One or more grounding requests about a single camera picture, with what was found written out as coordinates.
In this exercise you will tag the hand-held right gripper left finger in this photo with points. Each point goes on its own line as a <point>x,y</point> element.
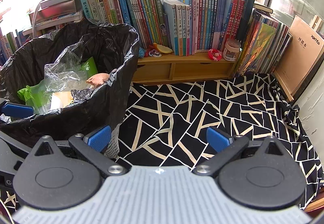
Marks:
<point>100,135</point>

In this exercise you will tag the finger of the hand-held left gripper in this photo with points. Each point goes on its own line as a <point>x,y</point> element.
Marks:
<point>17,110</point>

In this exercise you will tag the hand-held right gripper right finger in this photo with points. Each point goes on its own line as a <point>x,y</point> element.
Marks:
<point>217,137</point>

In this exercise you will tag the white woven trash bin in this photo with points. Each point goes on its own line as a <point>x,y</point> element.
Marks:
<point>112,140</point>

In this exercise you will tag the green snack bag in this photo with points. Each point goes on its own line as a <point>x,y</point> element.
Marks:
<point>35,94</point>

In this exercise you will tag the silver foil wrapper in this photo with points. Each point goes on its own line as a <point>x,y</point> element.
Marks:
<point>82,96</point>

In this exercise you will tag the brown food scrap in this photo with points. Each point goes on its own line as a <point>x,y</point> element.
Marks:
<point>97,79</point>

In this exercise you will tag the clear plastic wrap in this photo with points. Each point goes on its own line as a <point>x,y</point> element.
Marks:
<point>68,67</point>

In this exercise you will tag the black trash bag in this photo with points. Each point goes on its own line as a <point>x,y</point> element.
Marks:
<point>119,61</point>

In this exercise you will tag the row of upright books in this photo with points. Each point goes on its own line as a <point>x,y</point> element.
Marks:
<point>151,18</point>

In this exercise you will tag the black patterned tablecloth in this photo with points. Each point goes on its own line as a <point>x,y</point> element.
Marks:
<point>227,112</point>

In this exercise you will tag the wooden desk organiser with drawers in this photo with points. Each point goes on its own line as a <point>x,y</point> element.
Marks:
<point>189,69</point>

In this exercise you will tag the brown paper envelope folder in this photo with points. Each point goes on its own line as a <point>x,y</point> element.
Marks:
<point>286,89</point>

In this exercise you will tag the small jar with white lid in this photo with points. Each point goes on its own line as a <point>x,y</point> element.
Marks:
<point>231,50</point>

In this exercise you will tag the blue yarn ball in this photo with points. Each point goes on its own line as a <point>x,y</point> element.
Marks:
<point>141,52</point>

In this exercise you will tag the white pink crochet ornament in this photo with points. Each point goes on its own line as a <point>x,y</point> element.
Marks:
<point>153,53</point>

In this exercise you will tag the stack of thin colourful booklets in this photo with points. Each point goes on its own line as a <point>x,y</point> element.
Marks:
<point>263,44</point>

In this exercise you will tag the yellow banana toy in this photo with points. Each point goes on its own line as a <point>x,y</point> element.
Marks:
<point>163,48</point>

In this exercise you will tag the black hardcover book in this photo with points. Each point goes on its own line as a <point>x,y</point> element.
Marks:
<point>263,8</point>

